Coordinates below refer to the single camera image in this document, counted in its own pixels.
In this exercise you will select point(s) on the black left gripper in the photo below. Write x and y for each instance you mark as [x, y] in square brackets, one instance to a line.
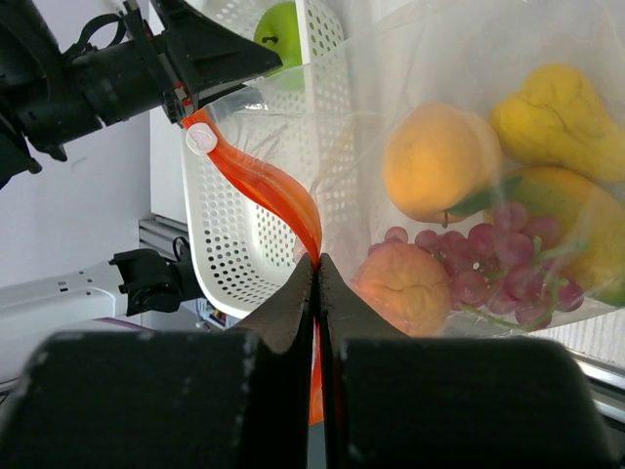
[119, 68]

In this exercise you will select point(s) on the orange peach with leaf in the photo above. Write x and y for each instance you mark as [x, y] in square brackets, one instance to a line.
[438, 156]

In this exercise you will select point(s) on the yellow green mango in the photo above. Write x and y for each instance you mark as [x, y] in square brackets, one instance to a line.
[587, 214]

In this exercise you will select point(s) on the white perforated plastic basket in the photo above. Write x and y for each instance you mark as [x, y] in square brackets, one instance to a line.
[268, 170]

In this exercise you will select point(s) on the yellow pear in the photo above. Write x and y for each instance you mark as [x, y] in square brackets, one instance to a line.
[558, 118]

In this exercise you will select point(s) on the aluminium front rail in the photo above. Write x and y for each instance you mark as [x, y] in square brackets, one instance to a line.
[600, 371]

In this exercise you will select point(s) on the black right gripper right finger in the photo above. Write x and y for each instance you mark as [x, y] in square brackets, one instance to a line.
[392, 401]

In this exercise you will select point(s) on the pink peach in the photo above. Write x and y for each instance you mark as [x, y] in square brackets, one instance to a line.
[407, 287]

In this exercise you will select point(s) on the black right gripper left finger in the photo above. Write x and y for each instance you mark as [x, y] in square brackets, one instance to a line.
[235, 399]

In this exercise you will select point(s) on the red grape bunch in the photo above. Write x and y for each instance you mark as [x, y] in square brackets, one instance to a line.
[507, 270]

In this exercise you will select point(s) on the green apple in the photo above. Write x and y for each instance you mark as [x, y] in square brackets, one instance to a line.
[278, 31]

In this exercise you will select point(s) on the clear orange zip bag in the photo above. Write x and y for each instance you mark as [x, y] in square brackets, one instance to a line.
[471, 55]

